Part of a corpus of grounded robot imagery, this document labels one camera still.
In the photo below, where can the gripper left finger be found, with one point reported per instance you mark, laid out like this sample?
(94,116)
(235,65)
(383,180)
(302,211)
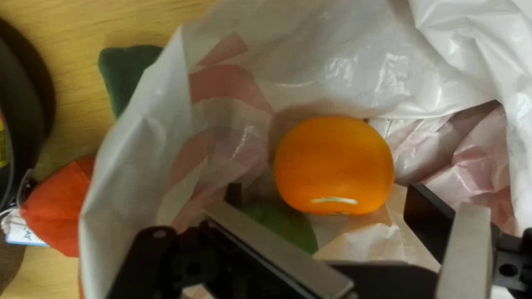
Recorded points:
(277,249)

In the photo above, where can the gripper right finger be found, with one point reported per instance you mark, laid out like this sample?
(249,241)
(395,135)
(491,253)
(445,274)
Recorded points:
(467,254)

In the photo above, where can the orange toy fruit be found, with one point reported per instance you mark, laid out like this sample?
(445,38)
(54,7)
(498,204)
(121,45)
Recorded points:
(334,163)

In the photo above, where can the white plastic bag orange stripes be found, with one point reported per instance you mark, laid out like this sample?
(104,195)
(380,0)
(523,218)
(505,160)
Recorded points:
(334,60)

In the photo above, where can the black bowl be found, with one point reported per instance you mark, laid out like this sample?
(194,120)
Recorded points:
(23,110)

